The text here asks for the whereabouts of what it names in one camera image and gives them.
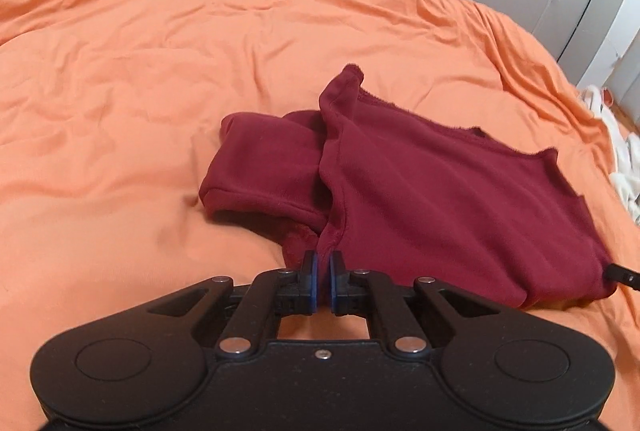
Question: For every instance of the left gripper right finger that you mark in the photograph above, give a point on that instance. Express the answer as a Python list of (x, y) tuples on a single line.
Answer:
[(374, 297)]

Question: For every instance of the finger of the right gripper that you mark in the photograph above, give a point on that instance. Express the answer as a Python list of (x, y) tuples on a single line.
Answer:
[(623, 276)]

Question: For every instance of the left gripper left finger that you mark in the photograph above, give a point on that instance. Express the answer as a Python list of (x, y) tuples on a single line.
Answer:
[(255, 311)]

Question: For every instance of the dark red knit sweater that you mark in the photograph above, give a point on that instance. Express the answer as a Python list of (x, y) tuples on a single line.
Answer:
[(407, 197)]

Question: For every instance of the beige crumpled garment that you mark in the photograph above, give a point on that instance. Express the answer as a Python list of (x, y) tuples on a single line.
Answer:
[(625, 175)]

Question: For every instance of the orange pillow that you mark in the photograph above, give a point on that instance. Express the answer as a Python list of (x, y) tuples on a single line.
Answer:
[(607, 97)]

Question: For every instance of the orange bed duvet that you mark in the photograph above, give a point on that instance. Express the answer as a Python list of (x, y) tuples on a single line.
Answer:
[(110, 114)]

